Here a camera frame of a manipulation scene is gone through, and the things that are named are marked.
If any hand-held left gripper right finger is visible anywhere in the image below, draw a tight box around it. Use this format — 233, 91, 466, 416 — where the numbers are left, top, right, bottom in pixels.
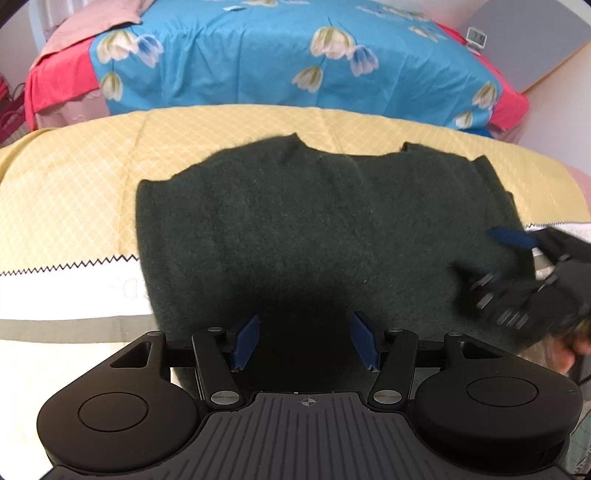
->
349, 311, 505, 409

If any grey board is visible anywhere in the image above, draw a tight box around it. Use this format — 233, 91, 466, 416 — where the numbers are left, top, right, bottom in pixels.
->
471, 0, 591, 94

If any person's right hand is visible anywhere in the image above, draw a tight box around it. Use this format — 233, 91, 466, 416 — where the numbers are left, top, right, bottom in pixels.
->
551, 318, 591, 376

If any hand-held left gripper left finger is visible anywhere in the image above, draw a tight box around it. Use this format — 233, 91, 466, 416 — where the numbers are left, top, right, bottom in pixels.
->
111, 315, 260, 409

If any dark green knit sweater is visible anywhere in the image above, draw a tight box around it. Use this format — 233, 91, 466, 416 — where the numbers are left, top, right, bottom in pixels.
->
135, 133, 551, 398

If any yellow and white patterned blanket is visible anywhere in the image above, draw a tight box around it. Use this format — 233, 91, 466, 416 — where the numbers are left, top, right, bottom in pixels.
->
0, 105, 591, 372

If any maroon bag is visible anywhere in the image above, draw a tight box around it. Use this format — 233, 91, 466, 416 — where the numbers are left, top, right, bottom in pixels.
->
0, 74, 27, 141

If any blue floral quilt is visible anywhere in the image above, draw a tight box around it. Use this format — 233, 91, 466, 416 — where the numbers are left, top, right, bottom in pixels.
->
88, 0, 505, 131
25, 22, 530, 136

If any pink cloth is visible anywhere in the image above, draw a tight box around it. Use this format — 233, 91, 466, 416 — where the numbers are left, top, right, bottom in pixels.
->
31, 0, 141, 68

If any small white digital clock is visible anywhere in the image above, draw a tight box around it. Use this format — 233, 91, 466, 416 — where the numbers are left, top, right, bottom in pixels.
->
465, 26, 488, 51

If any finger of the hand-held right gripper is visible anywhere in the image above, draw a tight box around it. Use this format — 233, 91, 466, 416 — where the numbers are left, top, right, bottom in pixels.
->
487, 226, 539, 250

